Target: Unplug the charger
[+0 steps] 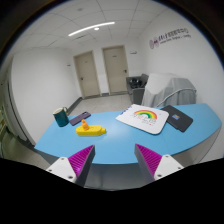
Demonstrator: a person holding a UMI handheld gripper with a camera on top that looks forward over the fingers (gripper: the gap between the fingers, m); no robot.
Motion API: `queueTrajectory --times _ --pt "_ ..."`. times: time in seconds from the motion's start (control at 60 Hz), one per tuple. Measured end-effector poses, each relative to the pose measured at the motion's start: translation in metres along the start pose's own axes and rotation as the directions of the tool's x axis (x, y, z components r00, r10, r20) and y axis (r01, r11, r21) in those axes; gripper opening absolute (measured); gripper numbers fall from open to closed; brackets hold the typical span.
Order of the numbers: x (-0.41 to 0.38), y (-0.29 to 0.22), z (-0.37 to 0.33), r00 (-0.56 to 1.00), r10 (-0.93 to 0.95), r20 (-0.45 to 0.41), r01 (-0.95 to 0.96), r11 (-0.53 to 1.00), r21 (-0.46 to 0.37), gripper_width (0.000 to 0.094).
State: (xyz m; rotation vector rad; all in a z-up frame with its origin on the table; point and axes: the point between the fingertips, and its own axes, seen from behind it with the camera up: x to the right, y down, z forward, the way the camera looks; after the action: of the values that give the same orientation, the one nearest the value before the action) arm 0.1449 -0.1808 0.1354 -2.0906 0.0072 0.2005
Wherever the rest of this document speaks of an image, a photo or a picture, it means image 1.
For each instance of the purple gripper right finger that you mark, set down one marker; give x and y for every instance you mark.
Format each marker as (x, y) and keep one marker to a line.
(153, 165)

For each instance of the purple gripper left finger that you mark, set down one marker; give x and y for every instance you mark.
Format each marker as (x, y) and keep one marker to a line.
(75, 168)

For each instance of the yellow power strip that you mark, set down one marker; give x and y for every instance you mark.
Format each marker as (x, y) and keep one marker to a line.
(94, 130)

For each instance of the blue table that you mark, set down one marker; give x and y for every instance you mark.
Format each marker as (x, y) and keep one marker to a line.
(117, 145)

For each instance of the white rainbow notebook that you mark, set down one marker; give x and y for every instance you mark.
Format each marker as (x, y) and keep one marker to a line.
(148, 119)

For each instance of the teal mug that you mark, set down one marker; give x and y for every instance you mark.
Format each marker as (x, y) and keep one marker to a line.
(61, 116)

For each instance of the black tablet case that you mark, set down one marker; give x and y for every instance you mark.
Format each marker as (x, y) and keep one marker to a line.
(177, 118)

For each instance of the purple smartphone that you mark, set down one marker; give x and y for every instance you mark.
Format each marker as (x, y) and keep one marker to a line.
(79, 118)

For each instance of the grey cloth covered furniture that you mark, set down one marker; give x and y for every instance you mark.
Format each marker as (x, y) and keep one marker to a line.
(164, 89)

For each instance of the dark grey armchair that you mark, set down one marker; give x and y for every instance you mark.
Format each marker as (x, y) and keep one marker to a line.
(136, 87)

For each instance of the left beige door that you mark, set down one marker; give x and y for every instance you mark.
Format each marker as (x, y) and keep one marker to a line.
(87, 76)

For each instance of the beige door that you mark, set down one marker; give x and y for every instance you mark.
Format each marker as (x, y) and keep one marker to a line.
(87, 76)
(116, 68)

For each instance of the right beige door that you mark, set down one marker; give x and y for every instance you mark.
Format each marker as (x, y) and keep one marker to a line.
(116, 68)

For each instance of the long ceiling light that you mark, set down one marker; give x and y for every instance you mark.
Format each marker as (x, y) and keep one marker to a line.
(91, 27)

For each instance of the purple wall logo sign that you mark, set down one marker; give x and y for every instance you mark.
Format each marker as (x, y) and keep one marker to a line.
(166, 38)

